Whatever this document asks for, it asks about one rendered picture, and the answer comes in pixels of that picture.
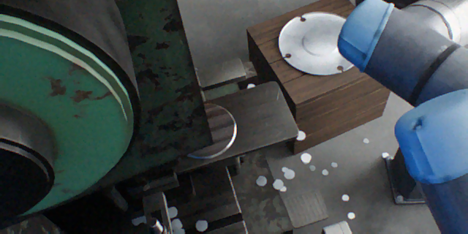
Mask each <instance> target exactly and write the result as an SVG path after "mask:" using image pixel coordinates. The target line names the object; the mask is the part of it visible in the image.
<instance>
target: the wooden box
mask: <svg viewBox="0 0 468 234"><path fill-rule="evenodd" d="M354 9H355V6H354V5H353V3H352V2H351V1H350V0H319V1H316V2H313V3H311V4H307V5H306V6H303V7H300V8H297V9H296V10H292V11H290V12H287V14H284V15H280V16H278V17H276V18H272V19H270V20H267V21H265V22H262V23H259V24H257V25H255V26H252V27H249V28H247V29H246V31H247V35H248V44H249V60H250V62H252V63H253V65H254V68H255V70H256V73H257V78H258V85H260V84H263V83H267V82H271V81H275V82H277V84H278V85H279V88H280V90H281V93H282V96H283V97H284V98H285V100H286V103H287V105H288V107H289V109H290V112H291V113H292V116H293V118H294V120H295V122H296V125H297V127H298V130H299V132H303V133H304V134H305V138H304V140H297V139H295V140H291V141H289V142H286V144H287V146H288V148H289V149H290V151H291V152H292V154H293V155H296V154H299V153H300V152H302V151H305V150H307V149H309V148H312V147H314V146H316V145H319V144H321V143H324V142H326V141H328V140H330V139H333V138H335V137H337V136H339V135H342V134H344V133H346V132H349V131H350V130H352V129H354V128H356V127H358V126H360V125H362V124H365V123H368V122H370V121H372V120H374V119H376V118H379V117H381V116H382V114H383V112H384V110H385V106H386V104H387V101H388V98H389V96H390V90H389V89H388V88H386V87H384V86H383V85H382V84H381V83H379V82H377V81H376V80H375V79H373V78H371V77H370V76H368V75H367V74H366V73H365V72H364V73H360V72H359V71H358V68H356V67H355V66H354V65H353V66H352V67H351V68H349V69H348V70H346V71H343V69H344V68H343V67H342V66H338V67H337V70H339V71H340V70H341V71H342V72H341V73H339V74H335V75H323V76H322V75H310V74H307V73H304V72H301V71H299V70H297V69H296V68H294V67H292V66H291V65H290V64H288V63H287V61H286V60H285V58H287V59H290V58H291V57H292V56H291V55H290V54H287V55H286V57H282V55H281V53H280V50H279V35H280V33H281V31H282V29H283V28H284V27H285V26H286V25H287V24H288V23H289V22H290V21H291V20H293V19H295V18H301V19H300V21H301V22H305V21H306V19H305V18H302V16H304V15H305V14H308V12H332V14H336V15H340V16H342V17H343V18H346V19H347V18H348V16H349V15H350V13H351V12H352V11H353V10H354Z"/></svg>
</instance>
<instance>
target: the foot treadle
mask: <svg viewBox="0 0 468 234"><path fill-rule="evenodd" d="M283 203H284V204H285V208H286V210H287V214H288V216H289V219H290V221H291V223H292V226H293V227H294V228H295V229H298V228H300V227H304V226H307V225H309V224H313V223H315V222H320V221H322V220H326V219H328V217H329V213H328V210H327V208H326V206H325V203H324V201H322V198H321V196H320V193H319V192H318V191H317V190H316V189H314V190H311V191H309V192H304V193H302V194H299V195H296V196H293V197H289V198H287V199H285V200H284V202H283Z"/></svg>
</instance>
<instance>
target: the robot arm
mask: <svg viewBox="0 0 468 234"><path fill-rule="evenodd" d="M393 5H394V4H392V3H387V2H385V1H383V0H365V1H362V2H361V3H360V4H359V5H358V6H357V7H356V8H355V9H354V10H353V11H352V12H351V13H350V15H349V16H348V18H347V19H346V20H345V22H344V24H343V26H342V28H341V31H340V33H339V36H338V40H337V48H338V51H339V54H340V55H341V56H342V57H343V58H344V59H346V60H347V61H348V62H350V63H351V64H352V65H354V66H355V67H356V68H358V71H359V72H360V73H364V72H365V73H366V74H367V75H368V76H370V77H371V78H373V79H375V80H376V81H377V82H379V83H381V84H382V85H383V86H384V87H386V88H388V89H389V90H390V91H391V92H393V93H394V94H395V95H396V96H398V97H400V98H401V99H403V100H405V101H406V102H408V103H409V104H410V105H411V106H413V107H414V108H413V109H411V110H409V111H407V112H406V113H405V114H403V115H402V116H400V117H399V118H398V120H397V121H396V123H395V126H394V135H395V138H396V140H397V143H398V144H399V148H400V149H401V152H402V154H403V156H404V157H405V164H406V167H407V170H408V172H409V174H410V175H411V176H412V177H413V178H414V179H415V182H416V184H417V185H418V188H419V190H420V192H421V194H422V195H423V198H424V200H425V201H426V204H427V206H428V207H429V210H430V212H431V215H432V217H433V219H434V221H435V223H436V225H437V227H438V229H439V231H440V233H441V234H468V48H465V47H464V46H465V45H467V44H468V0H420V1H417V2H415V3H413V4H411V5H409V6H406V7H403V8H401V9H400V10H399V9H397V8H395V7H394V6H393Z"/></svg>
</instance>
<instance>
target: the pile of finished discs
mask: <svg viewBox="0 0 468 234"><path fill-rule="evenodd" d="M302 18H305V19H306V21H305V22H301V21H300V19H301V18H295V19H293V20H291V21H290V22H289V23H288V24H287V25H286V26H285V27H284V28H283V29H282V31H281V33H280V35H279V50H280V53H281V55H282V57H286V55H287V54H290V55H291V56H292V57H291V58H285V60H286V61H287V63H288V64H290V65H291V66H292V67H294V68H296V69H297V70H299V71H301V72H304V73H307V74H310V75H322V76H323V75H335V74H339V73H341V72H342V71H341V70H340V71H339V70H337V67H338V66H342V67H343V68H344V69H343V71H346V70H348V69H349V68H351V67H352V66H353V65H352V64H351V63H350V62H348V61H347V60H346V59H345V58H343V57H342V56H341V55H340V54H339V51H338V48H337V40H338V36H339V33H340V31H341V28H342V26H343V24H344V22H345V20H346V18H343V17H342V16H340V15H336V14H332V12H308V14H305V15H304V16H302Z"/></svg>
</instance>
